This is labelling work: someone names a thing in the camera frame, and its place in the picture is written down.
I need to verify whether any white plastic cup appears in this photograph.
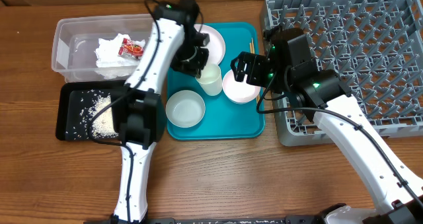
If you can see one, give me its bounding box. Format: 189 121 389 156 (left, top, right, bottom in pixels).
196 63 222 96

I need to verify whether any white pink bowl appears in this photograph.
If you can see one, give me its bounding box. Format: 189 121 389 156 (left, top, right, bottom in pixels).
222 70 261 104

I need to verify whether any grey bowl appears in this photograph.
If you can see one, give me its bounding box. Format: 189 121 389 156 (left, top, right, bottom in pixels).
165 90 206 128

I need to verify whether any red snack wrapper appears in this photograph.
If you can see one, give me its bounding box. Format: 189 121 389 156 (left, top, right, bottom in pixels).
118 38 144 60

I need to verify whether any white tissue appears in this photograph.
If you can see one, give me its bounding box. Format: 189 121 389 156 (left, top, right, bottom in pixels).
95 33 139 80

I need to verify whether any pile of rice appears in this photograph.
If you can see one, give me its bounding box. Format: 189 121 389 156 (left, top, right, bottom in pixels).
65 89 118 140

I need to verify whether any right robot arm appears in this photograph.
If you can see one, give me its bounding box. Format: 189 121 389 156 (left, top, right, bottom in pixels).
231 27 422 223

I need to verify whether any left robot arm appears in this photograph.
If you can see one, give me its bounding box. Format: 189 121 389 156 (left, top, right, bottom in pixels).
111 0 210 223

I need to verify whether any grey dishwasher rack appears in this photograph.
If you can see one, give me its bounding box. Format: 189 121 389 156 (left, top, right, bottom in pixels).
260 0 422 137

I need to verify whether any large white plate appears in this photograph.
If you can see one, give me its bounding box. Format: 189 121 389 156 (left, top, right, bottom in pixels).
194 24 226 65

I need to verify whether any teal plastic tray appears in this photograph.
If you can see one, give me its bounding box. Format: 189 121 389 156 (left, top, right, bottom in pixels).
167 22 266 140

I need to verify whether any clear plastic bin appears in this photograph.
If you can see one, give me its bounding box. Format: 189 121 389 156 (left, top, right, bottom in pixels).
52 14 153 83

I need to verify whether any black plastic tray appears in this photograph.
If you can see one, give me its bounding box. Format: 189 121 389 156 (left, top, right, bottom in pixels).
56 80 125 141

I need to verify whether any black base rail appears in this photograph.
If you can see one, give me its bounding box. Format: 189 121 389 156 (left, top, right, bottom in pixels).
133 215 325 224

